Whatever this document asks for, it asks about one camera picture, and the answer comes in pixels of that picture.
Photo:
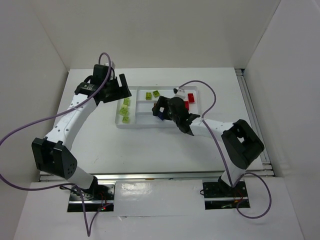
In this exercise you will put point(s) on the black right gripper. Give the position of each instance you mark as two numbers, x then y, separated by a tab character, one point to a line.
163	110

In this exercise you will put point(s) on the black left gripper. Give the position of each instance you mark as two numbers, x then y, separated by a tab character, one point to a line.
116	91

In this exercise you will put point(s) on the purple lego plate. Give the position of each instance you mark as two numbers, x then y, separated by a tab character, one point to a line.
161	116

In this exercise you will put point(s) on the green square lego brick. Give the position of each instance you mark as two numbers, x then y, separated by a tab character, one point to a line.
156	94

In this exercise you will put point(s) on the pale green lego brick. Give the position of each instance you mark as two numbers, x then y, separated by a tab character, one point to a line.
148	96

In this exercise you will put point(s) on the red lego brick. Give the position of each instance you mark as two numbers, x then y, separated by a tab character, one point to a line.
187	105
191	98

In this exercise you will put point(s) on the curved green lego brick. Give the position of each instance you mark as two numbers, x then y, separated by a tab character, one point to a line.
123	112

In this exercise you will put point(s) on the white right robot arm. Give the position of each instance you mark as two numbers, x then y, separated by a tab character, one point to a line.
240	141

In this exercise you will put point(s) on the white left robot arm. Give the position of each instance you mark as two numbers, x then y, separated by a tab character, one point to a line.
52	153

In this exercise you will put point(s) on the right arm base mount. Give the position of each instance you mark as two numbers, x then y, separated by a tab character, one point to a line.
219	196

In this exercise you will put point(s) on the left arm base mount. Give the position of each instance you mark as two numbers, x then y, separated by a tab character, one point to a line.
103	200

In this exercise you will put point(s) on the aluminium rail right side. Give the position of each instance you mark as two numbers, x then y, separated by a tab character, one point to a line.
267	165

